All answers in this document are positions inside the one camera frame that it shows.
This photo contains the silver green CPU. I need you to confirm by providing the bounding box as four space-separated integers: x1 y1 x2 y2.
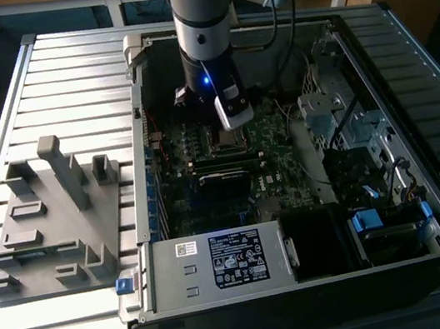
216 127 243 148

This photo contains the metal socket cover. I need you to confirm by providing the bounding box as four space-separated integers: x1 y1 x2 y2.
206 124 249 157

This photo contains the thin metal locking lever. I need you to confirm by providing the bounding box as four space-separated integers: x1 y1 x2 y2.
209 144 251 157

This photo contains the CPU socket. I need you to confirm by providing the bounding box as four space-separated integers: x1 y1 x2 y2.
201 116 253 159

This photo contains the black RAM slot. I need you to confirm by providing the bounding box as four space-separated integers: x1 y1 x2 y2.
191 147 264 165
192 151 265 170
192 156 266 175
193 160 267 180

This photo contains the black graphics card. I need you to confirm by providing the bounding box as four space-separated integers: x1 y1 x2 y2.
197 166 259 222

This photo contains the green motherboard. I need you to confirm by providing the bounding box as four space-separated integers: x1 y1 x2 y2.
142 85 333 242

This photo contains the silver metal drive cage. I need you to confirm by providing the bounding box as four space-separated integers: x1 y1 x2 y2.
285 14 404 167

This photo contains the grey power supply unit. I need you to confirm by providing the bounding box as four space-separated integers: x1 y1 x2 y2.
142 217 299 314

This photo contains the black fan shroud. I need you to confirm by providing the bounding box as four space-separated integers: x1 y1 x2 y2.
274 202 360 286

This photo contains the grey parts rack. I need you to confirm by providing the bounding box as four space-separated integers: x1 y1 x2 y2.
0 124 141 304

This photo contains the blue release latch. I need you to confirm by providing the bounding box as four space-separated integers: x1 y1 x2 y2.
113 276 135 296

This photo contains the hard disk in blue carrier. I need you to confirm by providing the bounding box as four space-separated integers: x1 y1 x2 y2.
348 198 440 272

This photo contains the black PC case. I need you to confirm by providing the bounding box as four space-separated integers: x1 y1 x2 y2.
72 0 440 329

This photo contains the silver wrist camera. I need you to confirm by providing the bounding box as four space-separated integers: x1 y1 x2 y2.
200 53 258 135

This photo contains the grey case latch handle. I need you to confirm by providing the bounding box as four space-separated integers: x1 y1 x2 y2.
120 31 156 70

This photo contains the black plastic drive bracket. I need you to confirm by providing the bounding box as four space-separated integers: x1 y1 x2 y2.
320 141 391 214

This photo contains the thick black wire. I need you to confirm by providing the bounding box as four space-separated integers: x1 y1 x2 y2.
380 154 418 207

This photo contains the coloured wire bundle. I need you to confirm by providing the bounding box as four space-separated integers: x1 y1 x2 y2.
397 176 428 207

